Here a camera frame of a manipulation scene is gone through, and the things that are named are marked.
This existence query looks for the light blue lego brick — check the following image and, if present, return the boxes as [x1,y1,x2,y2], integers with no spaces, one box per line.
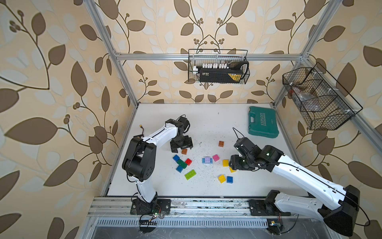
[202,158,213,164]

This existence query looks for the back wire basket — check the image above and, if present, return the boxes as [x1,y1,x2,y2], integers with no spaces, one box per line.
[186,48,250,84]

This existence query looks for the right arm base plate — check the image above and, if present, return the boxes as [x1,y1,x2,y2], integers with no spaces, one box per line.
[248,199,291,217]

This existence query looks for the blue lego brick left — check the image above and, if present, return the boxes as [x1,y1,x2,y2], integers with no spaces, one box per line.
[176,165,184,173]

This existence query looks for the right wire basket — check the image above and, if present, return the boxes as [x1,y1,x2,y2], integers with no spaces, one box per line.
[282,62,363,130]

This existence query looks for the blue lego brick upper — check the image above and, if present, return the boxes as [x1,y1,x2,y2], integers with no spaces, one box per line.
[173,155,180,162]

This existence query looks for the dark green lego brick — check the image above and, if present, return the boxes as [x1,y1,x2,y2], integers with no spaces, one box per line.
[177,159,188,169]

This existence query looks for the yellow lego brick lower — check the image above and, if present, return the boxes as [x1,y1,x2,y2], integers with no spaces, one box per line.
[218,175,226,183]

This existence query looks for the wire basket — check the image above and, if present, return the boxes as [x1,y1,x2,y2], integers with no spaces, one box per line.
[282,62,363,130]
[186,48,250,84]

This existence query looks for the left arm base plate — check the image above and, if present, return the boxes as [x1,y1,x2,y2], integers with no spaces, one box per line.
[130,198,171,215]

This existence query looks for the black box in basket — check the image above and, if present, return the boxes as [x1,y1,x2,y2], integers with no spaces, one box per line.
[197,61,250,84]

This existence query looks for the red lego brick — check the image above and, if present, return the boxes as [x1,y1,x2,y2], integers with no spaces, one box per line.
[185,158,193,166]

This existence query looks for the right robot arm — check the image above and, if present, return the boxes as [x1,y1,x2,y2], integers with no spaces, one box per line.
[229,137,362,237]

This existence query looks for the yellow lego brick upper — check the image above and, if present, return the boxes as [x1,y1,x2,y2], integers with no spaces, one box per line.
[222,159,229,167]

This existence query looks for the green tool case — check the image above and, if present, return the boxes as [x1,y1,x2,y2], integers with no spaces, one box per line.
[248,106,279,138]

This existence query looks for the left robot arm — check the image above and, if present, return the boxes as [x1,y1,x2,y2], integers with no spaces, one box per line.
[122,115,193,215]

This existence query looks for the lime green lego brick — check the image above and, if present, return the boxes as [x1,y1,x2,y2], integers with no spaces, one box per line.
[185,170,197,180]

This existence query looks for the plastic bag in basket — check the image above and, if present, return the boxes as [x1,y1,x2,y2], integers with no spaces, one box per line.
[292,86,316,110]

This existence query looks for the blue lego brick lower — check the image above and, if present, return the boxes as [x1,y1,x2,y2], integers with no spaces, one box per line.
[226,176,233,184]

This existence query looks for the pink lego brick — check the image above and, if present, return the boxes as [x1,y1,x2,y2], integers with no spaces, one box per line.
[212,154,220,162]

